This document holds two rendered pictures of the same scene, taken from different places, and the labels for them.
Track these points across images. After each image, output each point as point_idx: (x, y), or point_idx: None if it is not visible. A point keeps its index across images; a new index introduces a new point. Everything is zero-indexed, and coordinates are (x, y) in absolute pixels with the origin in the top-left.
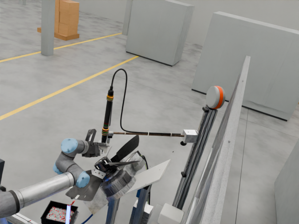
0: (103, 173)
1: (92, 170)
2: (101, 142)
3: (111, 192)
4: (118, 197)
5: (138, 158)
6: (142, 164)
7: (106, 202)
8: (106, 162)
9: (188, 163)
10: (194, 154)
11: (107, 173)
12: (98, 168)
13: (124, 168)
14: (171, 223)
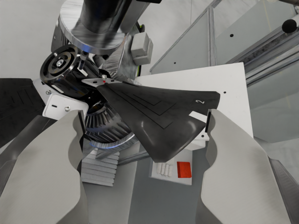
0: (81, 103)
1: (37, 82)
2: (85, 24)
3: (105, 139)
4: (123, 148)
5: (143, 39)
6: (150, 51)
7: (90, 149)
8: (85, 71)
9: (248, 61)
10: (279, 50)
11: (89, 98)
12: (58, 90)
13: (120, 67)
14: (191, 146)
